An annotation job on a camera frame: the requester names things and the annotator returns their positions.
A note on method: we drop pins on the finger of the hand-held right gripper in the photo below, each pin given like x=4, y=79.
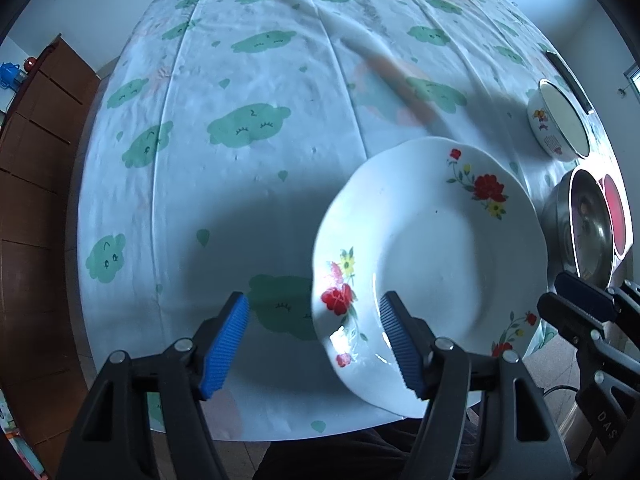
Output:
x=585, y=295
x=626, y=297

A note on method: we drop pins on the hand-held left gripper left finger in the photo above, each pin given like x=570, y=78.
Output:
x=225, y=345

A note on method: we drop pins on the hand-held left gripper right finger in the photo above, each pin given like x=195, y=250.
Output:
x=400, y=345

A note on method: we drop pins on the stainless steel bowl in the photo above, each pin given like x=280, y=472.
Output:
x=587, y=225

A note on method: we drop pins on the white red flower plate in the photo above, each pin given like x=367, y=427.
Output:
x=440, y=240

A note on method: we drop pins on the white enamel bowl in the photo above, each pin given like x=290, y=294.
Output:
x=562, y=115

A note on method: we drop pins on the cloud print tablecloth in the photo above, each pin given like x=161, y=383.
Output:
x=225, y=185

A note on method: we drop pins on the black smartphone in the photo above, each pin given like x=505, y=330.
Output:
x=570, y=80

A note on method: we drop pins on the brown wooden sideboard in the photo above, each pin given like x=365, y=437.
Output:
x=30, y=200

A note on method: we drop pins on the blue thermos jug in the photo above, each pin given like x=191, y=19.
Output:
x=9, y=75

